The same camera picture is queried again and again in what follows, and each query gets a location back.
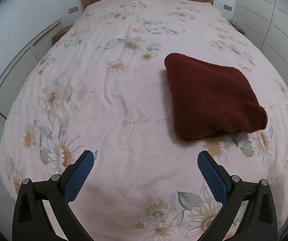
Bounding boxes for dark red knit sweater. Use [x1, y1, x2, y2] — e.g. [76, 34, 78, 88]
[164, 53, 268, 140]

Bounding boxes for white radiator cover cabinet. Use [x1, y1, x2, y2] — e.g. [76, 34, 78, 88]
[0, 20, 63, 237]

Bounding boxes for floral pink bed duvet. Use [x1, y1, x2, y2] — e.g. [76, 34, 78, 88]
[0, 0, 288, 240]

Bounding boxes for left wooden nightstand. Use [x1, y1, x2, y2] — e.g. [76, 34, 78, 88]
[52, 25, 73, 45]

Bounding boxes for wooden nightstand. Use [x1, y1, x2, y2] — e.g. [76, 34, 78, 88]
[229, 21, 245, 35]
[52, 25, 73, 45]

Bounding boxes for right wooden nightstand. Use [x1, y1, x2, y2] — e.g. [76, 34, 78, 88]
[229, 21, 245, 35]

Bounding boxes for white wardrobe with louvres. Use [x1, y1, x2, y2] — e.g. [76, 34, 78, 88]
[233, 0, 288, 86]

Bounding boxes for right wall switch plate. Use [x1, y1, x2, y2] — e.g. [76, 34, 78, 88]
[223, 4, 232, 11]

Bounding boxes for wall switch plate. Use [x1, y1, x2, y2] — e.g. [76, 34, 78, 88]
[68, 6, 79, 14]
[223, 4, 232, 11]

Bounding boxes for left wall switch plate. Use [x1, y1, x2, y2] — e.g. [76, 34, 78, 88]
[68, 6, 79, 14]

